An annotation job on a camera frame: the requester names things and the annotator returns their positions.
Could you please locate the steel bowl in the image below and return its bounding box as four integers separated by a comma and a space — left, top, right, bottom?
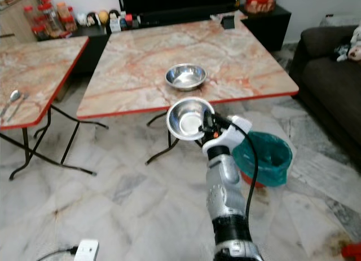
165, 63, 208, 92
166, 97, 217, 142

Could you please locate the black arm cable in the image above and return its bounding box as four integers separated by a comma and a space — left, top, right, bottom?
220, 114, 259, 220

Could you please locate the red floor object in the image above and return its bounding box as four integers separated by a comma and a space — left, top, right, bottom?
341, 244, 361, 261

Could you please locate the black power cable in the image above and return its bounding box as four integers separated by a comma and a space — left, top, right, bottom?
36, 246, 78, 261

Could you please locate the white power strip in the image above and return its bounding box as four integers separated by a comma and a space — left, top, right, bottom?
74, 238, 100, 261

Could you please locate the bin with green bag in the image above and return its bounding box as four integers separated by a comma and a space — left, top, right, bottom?
231, 131, 293, 189

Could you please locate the small black box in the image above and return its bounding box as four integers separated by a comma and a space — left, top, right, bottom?
221, 14, 236, 30

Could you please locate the steel fork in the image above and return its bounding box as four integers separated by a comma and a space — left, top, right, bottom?
8, 93, 30, 123

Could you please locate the plush toy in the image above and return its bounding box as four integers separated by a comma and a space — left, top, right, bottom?
334, 25, 361, 63

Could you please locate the orange round figurine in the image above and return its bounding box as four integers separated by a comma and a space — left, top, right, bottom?
97, 10, 110, 25

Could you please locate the light wooden cabinet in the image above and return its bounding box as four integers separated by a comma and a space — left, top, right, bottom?
0, 0, 43, 41

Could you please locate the black television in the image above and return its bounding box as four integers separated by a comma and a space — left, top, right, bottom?
120, 0, 241, 15

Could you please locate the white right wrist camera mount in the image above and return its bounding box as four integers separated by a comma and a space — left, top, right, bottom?
213, 116, 253, 154

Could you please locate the tall red lid jar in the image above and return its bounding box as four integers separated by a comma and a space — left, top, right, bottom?
40, 0, 64, 37

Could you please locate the red ornament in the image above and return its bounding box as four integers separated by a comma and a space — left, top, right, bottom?
243, 0, 279, 15

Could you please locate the short red lid jar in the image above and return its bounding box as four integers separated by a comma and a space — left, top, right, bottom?
23, 5, 42, 38

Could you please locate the orange filled jar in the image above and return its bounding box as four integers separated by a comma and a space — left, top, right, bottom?
56, 1, 77, 33

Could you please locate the black television cabinet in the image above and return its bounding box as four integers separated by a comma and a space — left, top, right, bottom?
72, 4, 293, 77

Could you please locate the marble top folding table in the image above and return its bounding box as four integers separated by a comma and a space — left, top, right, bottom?
0, 36, 109, 180
77, 12, 300, 165

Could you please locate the steel spoon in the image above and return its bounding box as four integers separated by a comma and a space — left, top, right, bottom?
2, 90, 23, 120

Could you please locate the dark grey sofa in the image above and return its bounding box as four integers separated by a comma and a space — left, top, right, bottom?
289, 25, 361, 156

